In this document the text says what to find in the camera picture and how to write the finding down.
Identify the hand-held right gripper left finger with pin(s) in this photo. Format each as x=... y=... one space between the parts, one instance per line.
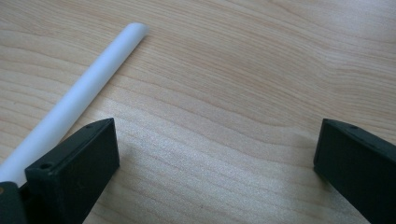
x=74 y=174

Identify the white plastic tube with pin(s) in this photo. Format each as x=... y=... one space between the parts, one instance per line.
x=81 y=90

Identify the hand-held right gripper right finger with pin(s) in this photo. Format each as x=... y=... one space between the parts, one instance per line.
x=358 y=168

